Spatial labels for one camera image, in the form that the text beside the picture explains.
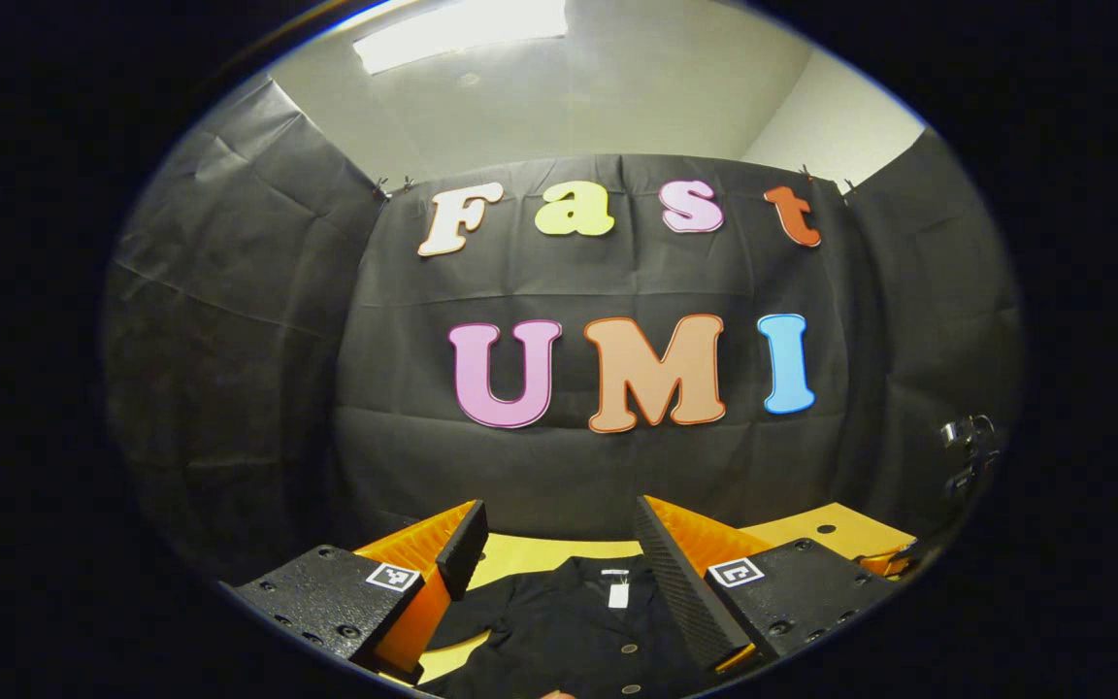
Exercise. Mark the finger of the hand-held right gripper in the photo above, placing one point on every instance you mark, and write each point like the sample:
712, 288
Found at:
889, 561

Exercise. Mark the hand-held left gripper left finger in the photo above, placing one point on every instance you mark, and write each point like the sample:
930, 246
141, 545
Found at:
462, 553

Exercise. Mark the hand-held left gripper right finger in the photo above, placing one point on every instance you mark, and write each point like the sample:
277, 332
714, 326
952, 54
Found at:
685, 592

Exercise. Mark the black button-up shirt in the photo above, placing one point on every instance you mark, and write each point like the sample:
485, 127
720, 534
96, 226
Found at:
559, 631

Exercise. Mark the black backdrop cloth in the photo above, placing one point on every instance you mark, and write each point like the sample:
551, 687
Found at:
569, 466

